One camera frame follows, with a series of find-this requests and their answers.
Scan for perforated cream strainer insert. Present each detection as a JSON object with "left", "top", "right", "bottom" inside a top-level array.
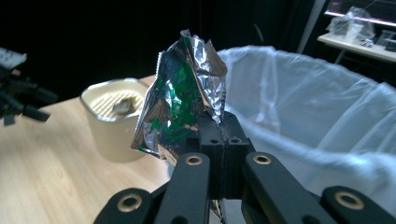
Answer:
[{"left": 89, "top": 89, "right": 146, "bottom": 121}]

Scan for wet brown dregs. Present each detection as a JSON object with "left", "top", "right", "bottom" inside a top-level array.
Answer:
[{"left": 111, "top": 97, "right": 137, "bottom": 115}]

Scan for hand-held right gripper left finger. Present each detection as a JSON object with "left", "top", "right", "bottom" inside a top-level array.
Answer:
[{"left": 186, "top": 110, "right": 226, "bottom": 201}]

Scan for grey metal pole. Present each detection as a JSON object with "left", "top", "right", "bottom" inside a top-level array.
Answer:
[{"left": 296, "top": 0, "right": 326, "bottom": 54}]

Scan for clear plastic bag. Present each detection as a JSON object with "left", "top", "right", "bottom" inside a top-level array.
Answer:
[{"left": 326, "top": 6, "right": 377, "bottom": 49}]

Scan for cream square container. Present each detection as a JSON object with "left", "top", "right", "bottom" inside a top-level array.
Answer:
[{"left": 79, "top": 77, "right": 151, "bottom": 163}]

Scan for pale background table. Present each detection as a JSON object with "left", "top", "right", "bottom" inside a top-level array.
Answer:
[{"left": 317, "top": 31, "right": 396, "bottom": 64}]

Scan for silver foil packet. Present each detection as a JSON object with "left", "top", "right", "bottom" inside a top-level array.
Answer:
[{"left": 130, "top": 29, "right": 229, "bottom": 222}]

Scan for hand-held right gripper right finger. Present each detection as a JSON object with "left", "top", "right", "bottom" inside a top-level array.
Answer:
[{"left": 221, "top": 111, "right": 255, "bottom": 201}]

